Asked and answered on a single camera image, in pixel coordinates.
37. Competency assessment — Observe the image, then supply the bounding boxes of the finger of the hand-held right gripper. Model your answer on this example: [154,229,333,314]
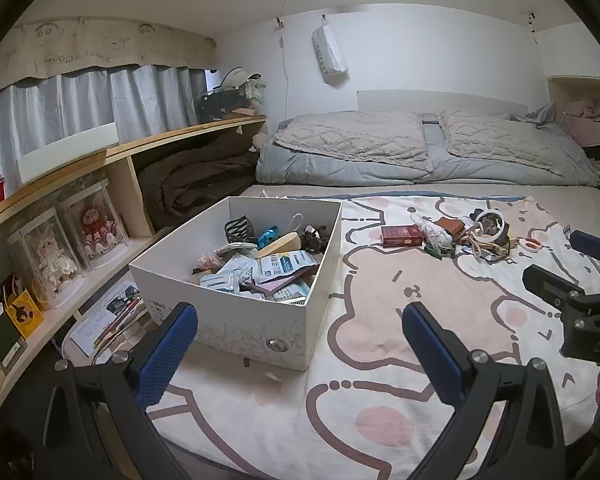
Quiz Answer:
[569,229,600,266]
[522,263,590,312]

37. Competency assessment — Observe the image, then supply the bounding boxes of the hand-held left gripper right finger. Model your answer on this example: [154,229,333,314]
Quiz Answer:
[401,301,567,480]

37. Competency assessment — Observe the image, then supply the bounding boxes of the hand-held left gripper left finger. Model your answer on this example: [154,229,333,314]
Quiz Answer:
[39,301,199,480]

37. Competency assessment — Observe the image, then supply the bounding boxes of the white storage box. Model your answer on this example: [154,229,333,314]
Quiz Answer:
[129,196,343,372]

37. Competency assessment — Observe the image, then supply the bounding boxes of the white blue packet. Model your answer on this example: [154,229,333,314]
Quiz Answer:
[200,255,256,293]
[257,251,317,281]

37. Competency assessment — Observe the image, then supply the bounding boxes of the light wooden block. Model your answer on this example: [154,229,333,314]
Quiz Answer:
[256,233,302,261]

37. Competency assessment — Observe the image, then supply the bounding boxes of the bundle of pencils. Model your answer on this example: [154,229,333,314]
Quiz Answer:
[92,295,143,348]

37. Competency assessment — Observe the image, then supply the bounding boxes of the white booklet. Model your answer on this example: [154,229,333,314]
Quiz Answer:
[72,280,146,356]

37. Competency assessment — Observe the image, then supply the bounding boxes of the red cardboard box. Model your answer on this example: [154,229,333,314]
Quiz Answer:
[381,225,423,247]

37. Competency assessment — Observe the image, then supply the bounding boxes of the silver crumpled wrapper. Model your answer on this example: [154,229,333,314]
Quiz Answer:
[412,214,453,248]

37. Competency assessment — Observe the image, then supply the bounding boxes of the pink clothes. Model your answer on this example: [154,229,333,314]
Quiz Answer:
[562,97,600,148]

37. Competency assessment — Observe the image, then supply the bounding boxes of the patterned flat pack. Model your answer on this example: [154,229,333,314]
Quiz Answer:
[215,241,258,258]

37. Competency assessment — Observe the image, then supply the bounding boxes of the red dress doll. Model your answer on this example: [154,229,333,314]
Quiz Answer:
[80,207,118,258]

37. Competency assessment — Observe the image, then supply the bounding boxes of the black hair claw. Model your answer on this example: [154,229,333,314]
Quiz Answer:
[224,215,257,243]

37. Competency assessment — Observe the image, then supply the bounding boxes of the white dress doll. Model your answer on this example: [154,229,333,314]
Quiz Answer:
[34,237,78,296]

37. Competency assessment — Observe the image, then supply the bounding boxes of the small yellow box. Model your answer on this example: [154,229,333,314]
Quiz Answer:
[2,287,46,338]

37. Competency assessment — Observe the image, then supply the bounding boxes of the wooden side shelf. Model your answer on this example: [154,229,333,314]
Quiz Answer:
[547,76,600,186]

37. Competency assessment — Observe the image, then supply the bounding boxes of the dark plush toy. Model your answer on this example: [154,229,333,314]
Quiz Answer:
[300,224,331,253]

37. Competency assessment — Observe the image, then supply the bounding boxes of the dark green book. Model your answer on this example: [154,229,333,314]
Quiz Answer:
[0,310,28,371]

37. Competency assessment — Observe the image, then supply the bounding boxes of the beige bed mattress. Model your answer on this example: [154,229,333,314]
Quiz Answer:
[240,182,600,241]

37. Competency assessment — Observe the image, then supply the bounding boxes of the red doll in clear case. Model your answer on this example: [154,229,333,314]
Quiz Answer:
[60,180,130,268]

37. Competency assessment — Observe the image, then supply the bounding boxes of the brown blanket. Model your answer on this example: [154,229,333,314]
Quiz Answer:
[137,132,261,226]

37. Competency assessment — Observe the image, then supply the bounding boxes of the wooden shelf unit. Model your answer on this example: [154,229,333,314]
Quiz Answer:
[0,114,268,411]

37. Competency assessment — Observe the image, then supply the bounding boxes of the grey quilt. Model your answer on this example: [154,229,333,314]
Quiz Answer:
[255,102,600,186]

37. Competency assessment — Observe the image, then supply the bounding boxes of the white board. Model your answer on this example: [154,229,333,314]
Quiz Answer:
[17,121,118,183]

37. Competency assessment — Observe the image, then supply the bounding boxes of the black bag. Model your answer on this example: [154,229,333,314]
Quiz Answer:
[195,87,253,121]

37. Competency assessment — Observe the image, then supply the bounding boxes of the grey curtain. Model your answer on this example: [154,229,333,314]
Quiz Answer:
[0,67,208,196]

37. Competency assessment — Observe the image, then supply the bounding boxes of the beige cap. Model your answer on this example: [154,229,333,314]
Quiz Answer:
[220,67,262,88]

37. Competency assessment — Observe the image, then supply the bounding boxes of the white hanging bag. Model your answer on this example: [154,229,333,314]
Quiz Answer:
[312,24,349,83]

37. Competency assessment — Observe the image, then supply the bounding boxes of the beige printed valance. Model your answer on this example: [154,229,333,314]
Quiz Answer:
[0,15,216,98]

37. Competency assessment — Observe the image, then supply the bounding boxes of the white ring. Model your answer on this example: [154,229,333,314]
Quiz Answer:
[474,209,507,237]

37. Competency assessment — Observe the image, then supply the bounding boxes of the hanging white cable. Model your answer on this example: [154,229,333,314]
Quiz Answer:
[277,0,293,121]

